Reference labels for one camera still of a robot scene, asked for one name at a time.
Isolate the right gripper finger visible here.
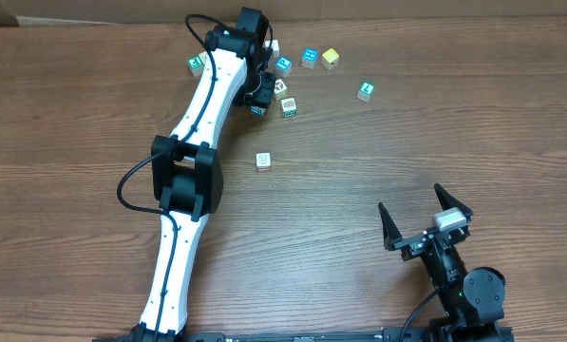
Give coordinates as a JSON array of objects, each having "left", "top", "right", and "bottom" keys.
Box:
[
  {"left": 434, "top": 183, "right": 473, "bottom": 219},
  {"left": 378, "top": 202, "right": 403, "bottom": 251}
]

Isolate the blue edged squirrel block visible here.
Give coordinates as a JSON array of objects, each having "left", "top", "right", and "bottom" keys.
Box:
[{"left": 250, "top": 105, "right": 266, "bottom": 116}]

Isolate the red letter wooden block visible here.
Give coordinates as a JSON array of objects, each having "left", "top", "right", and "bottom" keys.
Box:
[{"left": 255, "top": 152, "right": 272, "bottom": 172}]

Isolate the green L wooden block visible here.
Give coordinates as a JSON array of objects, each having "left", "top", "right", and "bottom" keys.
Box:
[{"left": 357, "top": 81, "right": 375, "bottom": 103}]

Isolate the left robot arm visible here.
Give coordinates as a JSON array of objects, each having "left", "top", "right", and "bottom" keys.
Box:
[{"left": 126, "top": 8, "right": 275, "bottom": 341}]

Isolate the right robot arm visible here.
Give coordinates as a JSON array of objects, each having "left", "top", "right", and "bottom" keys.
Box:
[{"left": 378, "top": 183, "right": 514, "bottom": 341}]

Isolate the yellow edged animal block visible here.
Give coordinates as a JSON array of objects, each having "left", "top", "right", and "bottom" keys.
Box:
[{"left": 274, "top": 79, "right": 288, "bottom": 101}]

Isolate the green B wooden block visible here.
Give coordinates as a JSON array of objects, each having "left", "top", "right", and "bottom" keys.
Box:
[{"left": 280, "top": 98, "right": 297, "bottom": 118}]

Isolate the blue P wooden block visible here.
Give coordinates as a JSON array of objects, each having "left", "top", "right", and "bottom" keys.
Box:
[{"left": 274, "top": 56, "right": 293, "bottom": 78}]

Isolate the plain white top block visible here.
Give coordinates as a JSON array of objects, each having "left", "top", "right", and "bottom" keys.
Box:
[{"left": 265, "top": 40, "right": 280, "bottom": 59}]

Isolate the blue top wooden block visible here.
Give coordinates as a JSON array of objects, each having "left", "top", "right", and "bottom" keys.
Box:
[{"left": 301, "top": 47, "right": 318, "bottom": 69}]

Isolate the plain wood green-side block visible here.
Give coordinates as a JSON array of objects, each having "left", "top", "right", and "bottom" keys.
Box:
[{"left": 198, "top": 51, "right": 208, "bottom": 65}]

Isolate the green J wooden block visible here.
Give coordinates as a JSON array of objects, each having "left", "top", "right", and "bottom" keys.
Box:
[{"left": 187, "top": 55, "right": 205, "bottom": 77}]

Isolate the yellow top right block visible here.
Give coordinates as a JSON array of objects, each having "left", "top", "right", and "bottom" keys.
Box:
[{"left": 321, "top": 48, "right": 340, "bottom": 70}]

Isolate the cardboard backdrop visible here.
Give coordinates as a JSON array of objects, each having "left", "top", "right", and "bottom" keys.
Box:
[{"left": 0, "top": 0, "right": 567, "bottom": 26}]

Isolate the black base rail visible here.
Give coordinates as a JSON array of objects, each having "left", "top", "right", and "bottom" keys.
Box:
[{"left": 92, "top": 326, "right": 515, "bottom": 342}]

